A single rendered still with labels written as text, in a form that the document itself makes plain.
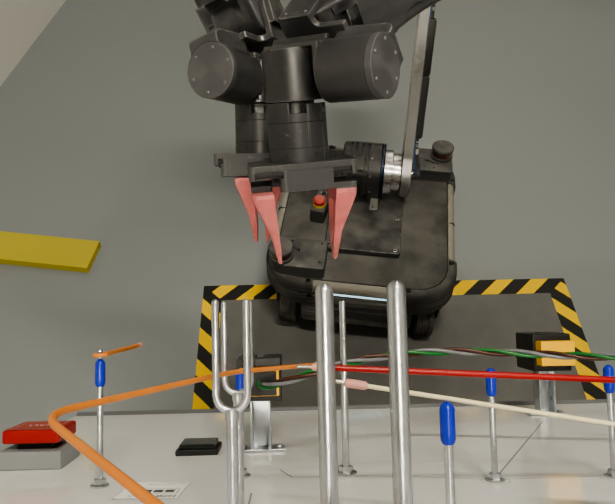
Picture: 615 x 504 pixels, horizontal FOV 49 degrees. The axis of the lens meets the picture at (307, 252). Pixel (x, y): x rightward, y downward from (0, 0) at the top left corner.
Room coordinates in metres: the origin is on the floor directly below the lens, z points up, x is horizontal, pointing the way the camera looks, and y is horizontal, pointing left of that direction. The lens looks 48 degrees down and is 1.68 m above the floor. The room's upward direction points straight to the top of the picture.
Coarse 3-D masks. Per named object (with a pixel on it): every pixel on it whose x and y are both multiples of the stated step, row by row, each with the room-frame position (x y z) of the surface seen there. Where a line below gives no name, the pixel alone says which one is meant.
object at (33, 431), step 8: (24, 424) 0.30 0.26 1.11; (32, 424) 0.30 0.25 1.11; (40, 424) 0.30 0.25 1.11; (48, 424) 0.30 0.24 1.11; (64, 424) 0.30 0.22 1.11; (72, 424) 0.31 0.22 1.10; (8, 432) 0.28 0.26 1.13; (16, 432) 0.28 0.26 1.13; (24, 432) 0.28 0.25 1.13; (32, 432) 0.28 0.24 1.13; (40, 432) 0.28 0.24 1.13; (48, 432) 0.28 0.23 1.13; (72, 432) 0.30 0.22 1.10; (8, 440) 0.28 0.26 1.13; (16, 440) 0.28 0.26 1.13; (24, 440) 0.28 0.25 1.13; (32, 440) 0.28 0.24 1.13; (40, 440) 0.28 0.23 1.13; (48, 440) 0.28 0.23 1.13; (56, 440) 0.28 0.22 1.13; (24, 448) 0.28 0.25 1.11; (32, 448) 0.28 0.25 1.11; (40, 448) 0.28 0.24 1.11; (48, 448) 0.28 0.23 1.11
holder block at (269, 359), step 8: (240, 360) 0.35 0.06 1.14; (256, 360) 0.35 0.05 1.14; (264, 360) 0.35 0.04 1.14; (272, 360) 0.35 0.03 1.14; (280, 360) 0.35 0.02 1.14; (280, 376) 0.34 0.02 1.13; (280, 392) 0.33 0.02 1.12; (256, 400) 0.32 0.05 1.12; (264, 400) 0.32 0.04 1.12; (272, 400) 0.32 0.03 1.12; (280, 400) 0.32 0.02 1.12
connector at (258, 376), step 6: (258, 372) 0.33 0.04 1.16; (264, 372) 0.33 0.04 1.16; (270, 372) 0.33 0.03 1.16; (258, 378) 0.32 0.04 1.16; (264, 378) 0.32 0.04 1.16; (270, 378) 0.32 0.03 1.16; (276, 378) 0.32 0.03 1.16; (252, 390) 0.31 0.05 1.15; (258, 390) 0.31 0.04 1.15; (264, 390) 0.31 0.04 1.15; (270, 390) 0.31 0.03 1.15; (276, 390) 0.32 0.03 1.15
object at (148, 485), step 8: (152, 488) 0.22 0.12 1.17; (160, 488) 0.22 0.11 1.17; (168, 488) 0.22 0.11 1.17; (176, 488) 0.22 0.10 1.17; (184, 488) 0.22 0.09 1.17; (120, 496) 0.20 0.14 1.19; (128, 496) 0.20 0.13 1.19; (160, 496) 0.20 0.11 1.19; (168, 496) 0.20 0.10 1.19; (176, 496) 0.20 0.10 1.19
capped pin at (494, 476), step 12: (492, 384) 0.28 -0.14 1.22; (492, 396) 0.27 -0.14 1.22; (492, 408) 0.26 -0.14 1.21; (492, 420) 0.26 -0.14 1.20; (492, 432) 0.25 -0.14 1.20; (492, 444) 0.24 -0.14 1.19; (492, 456) 0.24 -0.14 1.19; (492, 468) 0.23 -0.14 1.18; (492, 480) 0.22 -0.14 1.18; (504, 480) 0.22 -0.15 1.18
